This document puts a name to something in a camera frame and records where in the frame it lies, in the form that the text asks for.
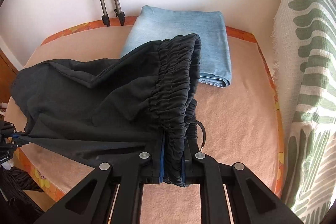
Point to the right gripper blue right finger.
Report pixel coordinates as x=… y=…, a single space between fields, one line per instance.
x=186 y=163

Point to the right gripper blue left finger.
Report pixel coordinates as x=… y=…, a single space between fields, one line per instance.
x=161 y=154

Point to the dark navy pants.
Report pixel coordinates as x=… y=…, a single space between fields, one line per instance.
x=107 y=110

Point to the black bag on floor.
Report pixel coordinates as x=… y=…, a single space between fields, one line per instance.
x=16 y=206

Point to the wooden wardrobe door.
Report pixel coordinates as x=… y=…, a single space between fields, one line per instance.
x=8 y=73

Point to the orange floral mattress sheet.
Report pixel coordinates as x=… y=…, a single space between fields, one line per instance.
x=243 y=120

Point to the green white patterned pillow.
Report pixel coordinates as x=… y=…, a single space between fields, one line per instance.
x=304 y=71

